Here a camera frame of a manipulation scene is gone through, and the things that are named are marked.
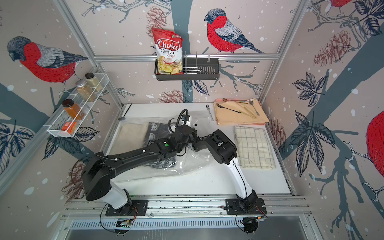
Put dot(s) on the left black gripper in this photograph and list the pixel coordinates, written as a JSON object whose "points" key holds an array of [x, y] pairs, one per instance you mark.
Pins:
{"points": [[193, 133]]}

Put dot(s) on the cream checked cloth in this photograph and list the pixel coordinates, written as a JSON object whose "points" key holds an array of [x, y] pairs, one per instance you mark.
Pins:
{"points": [[254, 150]]}

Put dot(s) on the clear plastic vacuum bag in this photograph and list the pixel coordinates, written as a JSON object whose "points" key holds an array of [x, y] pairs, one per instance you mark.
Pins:
{"points": [[186, 161]]}

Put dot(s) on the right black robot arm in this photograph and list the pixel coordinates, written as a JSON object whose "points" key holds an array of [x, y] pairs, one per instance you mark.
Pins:
{"points": [[224, 151]]}

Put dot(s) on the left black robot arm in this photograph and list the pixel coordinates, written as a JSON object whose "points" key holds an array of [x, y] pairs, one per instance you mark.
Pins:
{"points": [[98, 173]]}

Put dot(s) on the black white patterned scarf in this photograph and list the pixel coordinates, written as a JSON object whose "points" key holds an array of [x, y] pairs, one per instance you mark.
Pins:
{"points": [[157, 131]]}

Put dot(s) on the red Chuba chips bag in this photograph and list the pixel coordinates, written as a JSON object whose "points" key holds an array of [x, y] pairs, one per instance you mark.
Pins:
{"points": [[168, 47]]}

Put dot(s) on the silver fork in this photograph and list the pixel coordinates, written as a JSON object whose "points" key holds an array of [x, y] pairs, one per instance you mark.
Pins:
{"points": [[210, 114]]}

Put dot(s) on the copper spoon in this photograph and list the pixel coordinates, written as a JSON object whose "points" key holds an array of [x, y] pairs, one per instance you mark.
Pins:
{"points": [[236, 101]]}

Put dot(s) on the beige folded cloth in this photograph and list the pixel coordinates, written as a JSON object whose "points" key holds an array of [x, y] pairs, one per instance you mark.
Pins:
{"points": [[130, 137]]}

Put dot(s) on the gold cutlery piece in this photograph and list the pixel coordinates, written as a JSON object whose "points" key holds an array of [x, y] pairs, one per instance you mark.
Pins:
{"points": [[247, 112]]}

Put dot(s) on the silver spoon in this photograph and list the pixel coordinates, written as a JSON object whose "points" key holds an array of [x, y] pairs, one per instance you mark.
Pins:
{"points": [[252, 104]]}

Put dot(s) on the black spoon at edge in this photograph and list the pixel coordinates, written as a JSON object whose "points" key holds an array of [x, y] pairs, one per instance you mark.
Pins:
{"points": [[125, 113]]}

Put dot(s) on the pale green spice jar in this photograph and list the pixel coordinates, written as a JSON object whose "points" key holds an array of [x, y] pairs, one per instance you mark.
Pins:
{"points": [[93, 82]]}

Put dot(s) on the tan spice jar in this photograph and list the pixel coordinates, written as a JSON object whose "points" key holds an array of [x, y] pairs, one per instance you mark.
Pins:
{"points": [[85, 91]]}

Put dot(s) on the orange spice jar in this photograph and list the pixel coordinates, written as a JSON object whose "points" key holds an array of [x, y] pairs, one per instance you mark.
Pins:
{"points": [[73, 109]]}

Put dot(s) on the small orange box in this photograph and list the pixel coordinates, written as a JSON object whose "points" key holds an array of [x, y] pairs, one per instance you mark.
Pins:
{"points": [[69, 127]]}

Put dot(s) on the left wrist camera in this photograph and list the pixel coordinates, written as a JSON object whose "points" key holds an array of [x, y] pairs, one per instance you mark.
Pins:
{"points": [[185, 120]]}

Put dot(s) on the black handled spoon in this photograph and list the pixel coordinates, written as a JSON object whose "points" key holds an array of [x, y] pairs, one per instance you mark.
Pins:
{"points": [[222, 107]]}

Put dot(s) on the black wall basket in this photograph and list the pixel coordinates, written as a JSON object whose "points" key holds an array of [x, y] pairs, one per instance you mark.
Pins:
{"points": [[194, 69]]}

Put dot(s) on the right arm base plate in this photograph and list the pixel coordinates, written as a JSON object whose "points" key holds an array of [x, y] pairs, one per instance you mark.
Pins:
{"points": [[235, 206]]}

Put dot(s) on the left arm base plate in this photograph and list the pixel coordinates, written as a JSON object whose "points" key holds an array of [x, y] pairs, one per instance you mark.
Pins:
{"points": [[132, 208]]}

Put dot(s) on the clear acrylic wall shelf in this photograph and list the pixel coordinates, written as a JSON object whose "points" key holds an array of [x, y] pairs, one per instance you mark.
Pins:
{"points": [[55, 127]]}

